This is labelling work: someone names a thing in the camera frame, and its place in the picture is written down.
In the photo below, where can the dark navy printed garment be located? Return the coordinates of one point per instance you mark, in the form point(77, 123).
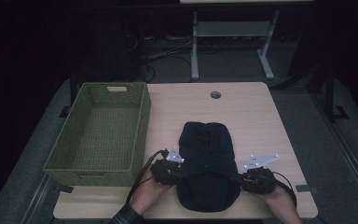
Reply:
point(208, 155)

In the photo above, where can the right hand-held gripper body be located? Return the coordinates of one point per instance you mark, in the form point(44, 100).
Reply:
point(258, 182)

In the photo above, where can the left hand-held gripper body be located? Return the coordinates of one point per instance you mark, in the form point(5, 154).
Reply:
point(166, 172)

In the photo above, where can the person's right hand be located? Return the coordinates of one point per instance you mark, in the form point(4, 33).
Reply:
point(282, 200)

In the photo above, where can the person's left hand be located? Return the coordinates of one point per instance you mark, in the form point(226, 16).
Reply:
point(147, 193)

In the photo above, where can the black tape strip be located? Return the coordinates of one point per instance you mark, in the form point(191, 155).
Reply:
point(64, 188)
point(306, 188)

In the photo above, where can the white metal stand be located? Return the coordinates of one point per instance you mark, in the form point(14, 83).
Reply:
point(231, 28)

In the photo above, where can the green woven basket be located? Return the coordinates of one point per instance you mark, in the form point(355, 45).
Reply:
point(105, 133)

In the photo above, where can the grey round desk grommet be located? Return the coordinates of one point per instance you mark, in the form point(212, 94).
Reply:
point(215, 95)

